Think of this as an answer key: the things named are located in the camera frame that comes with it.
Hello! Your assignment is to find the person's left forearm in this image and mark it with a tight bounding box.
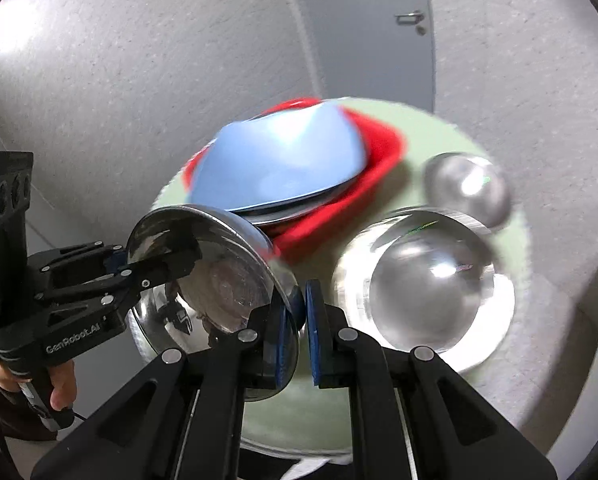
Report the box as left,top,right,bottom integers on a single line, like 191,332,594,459
0,360,54,443

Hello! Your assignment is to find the grey door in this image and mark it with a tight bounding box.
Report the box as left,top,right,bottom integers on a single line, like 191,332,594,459
283,0,436,116

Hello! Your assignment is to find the wide-rimmed steel bowl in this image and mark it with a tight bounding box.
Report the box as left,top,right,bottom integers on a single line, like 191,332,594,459
330,207,516,374

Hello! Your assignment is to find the person's left hand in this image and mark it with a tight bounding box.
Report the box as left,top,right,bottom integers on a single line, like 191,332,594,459
0,358,78,408

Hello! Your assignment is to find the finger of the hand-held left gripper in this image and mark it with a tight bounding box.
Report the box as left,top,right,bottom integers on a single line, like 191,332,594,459
35,246,203,322
27,241,130,281

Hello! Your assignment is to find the round pale green table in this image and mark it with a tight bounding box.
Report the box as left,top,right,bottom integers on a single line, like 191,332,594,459
128,96,531,463

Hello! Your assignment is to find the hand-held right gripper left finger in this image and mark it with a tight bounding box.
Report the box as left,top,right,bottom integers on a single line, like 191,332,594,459
31,304,293,480

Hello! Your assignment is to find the dark grey plate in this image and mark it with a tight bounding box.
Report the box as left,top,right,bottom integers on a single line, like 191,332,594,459
246,177,357,227

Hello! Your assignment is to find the blue bowl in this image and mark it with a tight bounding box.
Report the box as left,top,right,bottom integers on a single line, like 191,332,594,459
191,102,368,214

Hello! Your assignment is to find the small steel bowl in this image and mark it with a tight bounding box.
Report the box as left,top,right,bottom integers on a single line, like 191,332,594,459
423,152,513,232

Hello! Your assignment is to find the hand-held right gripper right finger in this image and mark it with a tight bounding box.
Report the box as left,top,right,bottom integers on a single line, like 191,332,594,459
304,280,560,480

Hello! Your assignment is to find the red plate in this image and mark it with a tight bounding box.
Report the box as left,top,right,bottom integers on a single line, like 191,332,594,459
183,97,408,266

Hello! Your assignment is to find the shiny steel bowl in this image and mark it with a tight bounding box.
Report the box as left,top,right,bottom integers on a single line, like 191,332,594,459
127,204,301,402

